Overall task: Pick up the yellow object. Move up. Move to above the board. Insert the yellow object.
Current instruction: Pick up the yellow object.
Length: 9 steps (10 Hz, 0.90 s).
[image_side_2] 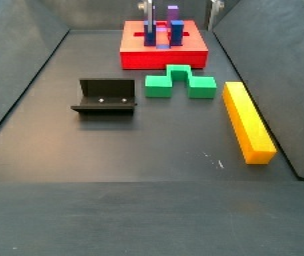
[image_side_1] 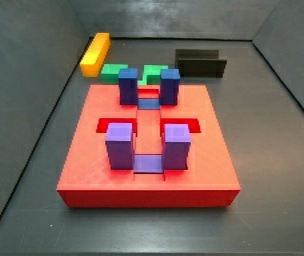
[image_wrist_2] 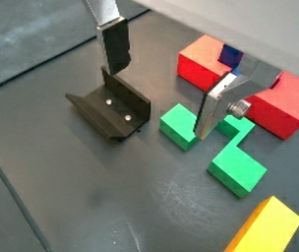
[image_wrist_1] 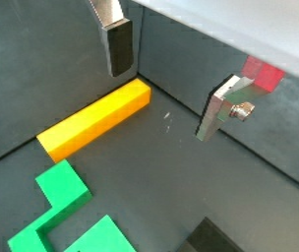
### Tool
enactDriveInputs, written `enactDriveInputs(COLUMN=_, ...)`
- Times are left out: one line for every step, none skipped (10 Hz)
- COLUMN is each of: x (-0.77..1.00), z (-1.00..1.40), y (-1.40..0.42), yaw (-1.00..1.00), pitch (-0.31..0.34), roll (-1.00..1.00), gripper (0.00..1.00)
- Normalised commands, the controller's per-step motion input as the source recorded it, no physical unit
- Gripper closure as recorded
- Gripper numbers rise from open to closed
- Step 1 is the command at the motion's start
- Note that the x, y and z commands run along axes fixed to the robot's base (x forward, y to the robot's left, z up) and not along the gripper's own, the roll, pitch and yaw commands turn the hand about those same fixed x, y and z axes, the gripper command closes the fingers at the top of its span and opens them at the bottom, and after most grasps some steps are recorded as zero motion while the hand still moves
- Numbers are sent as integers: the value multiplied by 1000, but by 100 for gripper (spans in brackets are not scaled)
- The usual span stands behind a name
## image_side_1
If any green zigzag block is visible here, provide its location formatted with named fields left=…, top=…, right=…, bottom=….
left=99, top=64, right=168, bottom=85

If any dark blue U block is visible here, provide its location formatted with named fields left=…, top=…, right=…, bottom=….
left=118, top=68, right=180, bottom=110

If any purple U block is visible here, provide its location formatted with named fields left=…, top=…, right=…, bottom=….
left=105, top=123, right=190, bottom=174

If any black angle bracket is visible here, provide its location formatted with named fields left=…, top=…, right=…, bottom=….
left=174, top=49, right=226, bottom=78

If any yellow rectangular block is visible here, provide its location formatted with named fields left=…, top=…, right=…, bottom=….
left=79, top=33, right=110, bottom=77

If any red slotted board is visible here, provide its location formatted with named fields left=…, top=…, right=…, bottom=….
left=57, top=85, right=240, bottom=208

